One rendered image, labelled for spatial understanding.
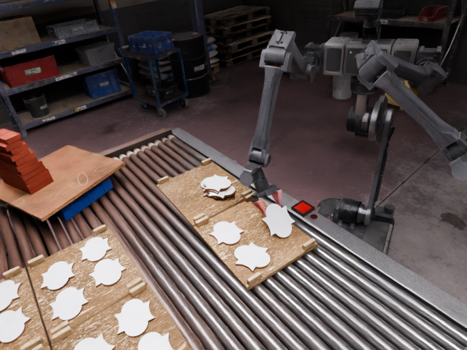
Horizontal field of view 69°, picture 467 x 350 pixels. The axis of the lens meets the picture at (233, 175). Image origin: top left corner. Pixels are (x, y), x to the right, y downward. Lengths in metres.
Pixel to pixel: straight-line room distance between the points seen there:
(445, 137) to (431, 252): 1.68
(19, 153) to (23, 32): 3.81
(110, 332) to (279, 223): 0.73
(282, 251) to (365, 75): 0.71
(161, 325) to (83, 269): 0.45
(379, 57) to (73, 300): 1.34
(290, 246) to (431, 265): 1.54
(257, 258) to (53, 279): 0.79
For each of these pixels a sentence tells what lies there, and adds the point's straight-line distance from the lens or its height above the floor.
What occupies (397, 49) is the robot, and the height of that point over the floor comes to 1.51.
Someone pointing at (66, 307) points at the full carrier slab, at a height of 0.95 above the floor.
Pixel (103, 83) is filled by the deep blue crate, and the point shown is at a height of 0.33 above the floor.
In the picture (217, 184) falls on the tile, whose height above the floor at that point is 1.00.
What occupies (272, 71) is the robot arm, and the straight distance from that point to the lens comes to 1.29.
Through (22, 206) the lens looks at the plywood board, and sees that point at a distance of 1.85.
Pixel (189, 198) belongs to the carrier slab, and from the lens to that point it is 1.68.
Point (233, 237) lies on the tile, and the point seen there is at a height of 0.95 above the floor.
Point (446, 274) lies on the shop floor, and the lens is 2.75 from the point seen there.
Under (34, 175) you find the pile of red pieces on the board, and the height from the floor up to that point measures 1.12.
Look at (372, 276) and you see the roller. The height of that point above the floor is 0.92.
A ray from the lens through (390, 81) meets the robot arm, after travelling 1.24.
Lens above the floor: 1.95
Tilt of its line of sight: 34 degrees down
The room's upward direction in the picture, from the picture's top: 6 degrees counter-clockwise
